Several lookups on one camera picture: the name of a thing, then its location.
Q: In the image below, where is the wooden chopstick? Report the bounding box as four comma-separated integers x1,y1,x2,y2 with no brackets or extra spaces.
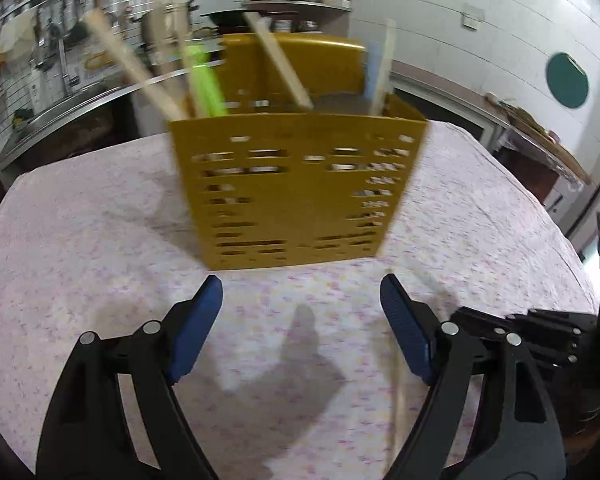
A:
147,0,188,119
389,342,410,464
370,18,396,116
83,9,187,122
242,12,313,110

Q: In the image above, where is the green handled fork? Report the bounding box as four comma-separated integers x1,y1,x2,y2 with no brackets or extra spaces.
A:
183,44,227,117

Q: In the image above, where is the blue handled spoon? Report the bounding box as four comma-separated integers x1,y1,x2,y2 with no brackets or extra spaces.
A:
364,42,382,101

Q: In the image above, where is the floral tablecloth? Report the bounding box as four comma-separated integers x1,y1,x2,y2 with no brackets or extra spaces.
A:
0,122,600,479

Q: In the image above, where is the green round cutting board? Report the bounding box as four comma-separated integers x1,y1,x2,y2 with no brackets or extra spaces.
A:
545,52,590,110

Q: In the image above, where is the yellow perforated utensil holder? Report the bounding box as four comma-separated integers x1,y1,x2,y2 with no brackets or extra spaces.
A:
171,32,427,271

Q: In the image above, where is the wall utensil rack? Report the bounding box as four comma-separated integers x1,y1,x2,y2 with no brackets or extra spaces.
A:
0,0,112,91

